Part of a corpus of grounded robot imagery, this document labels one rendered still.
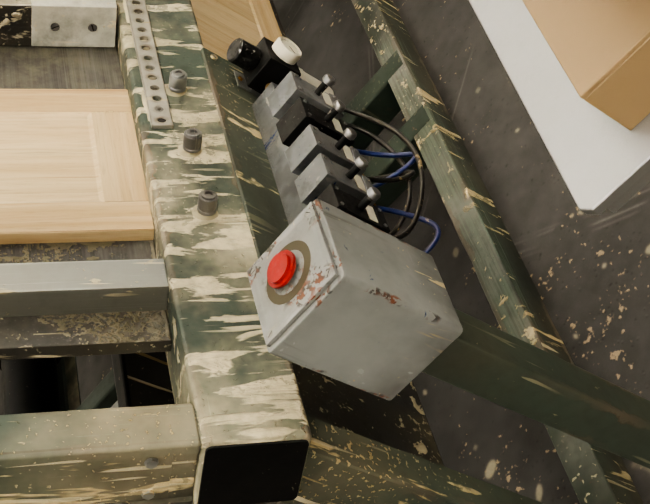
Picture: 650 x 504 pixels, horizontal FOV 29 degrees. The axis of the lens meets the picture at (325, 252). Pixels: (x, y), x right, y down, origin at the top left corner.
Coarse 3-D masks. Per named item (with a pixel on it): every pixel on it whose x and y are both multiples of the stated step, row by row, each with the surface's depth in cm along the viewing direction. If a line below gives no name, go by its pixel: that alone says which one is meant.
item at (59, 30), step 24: (0, 0) 184; (24, 0) 185; (48, 0) 185; (72, 0) 187; (96, 0) 188; (0, 24) 185; (24, 24) 186; (48, 24) 186; (72, 24) 187; (96, 24) 188
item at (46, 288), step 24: (0, 264) 146; (24, 264) 147; (48, 264) 148; (72, 264) 148; (96, 264) 149; (120, 264) 150; (144, 264) 150; (0, 288) 144; (24, 288) 144; (48, 288) 145; (72, 288) 145; (96, 288) 146; (120, 288) 147; (144, 288) 148; (168, 288) 148; (0, 312) 145; (24, 312) 146; (48, 312) 147; (72, 312) 148; (96, 312) 148
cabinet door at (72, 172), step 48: (0, 96) 175; (48, 96) 177; (96, 96) 178; (0, 144) 167; (48, 144) 169; (96, 144) 170; (0, 192) 160; (48, 192) 161; (96, 192) 163; (144, 192) 164; (0, 240) 154; (48, 240) 156; (96, 240) 158
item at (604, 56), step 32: (544, 0) 125; (576, 0) 122; (608, 0) 118; (640, 0) 115; (544, 32) 124; (576, 32) 120; (608, 32) 117; (640, 32) 114; (576, 64) 118; (608, 64) 115; (640, 64) 115; (608, 96) 117; (640, 96) 118
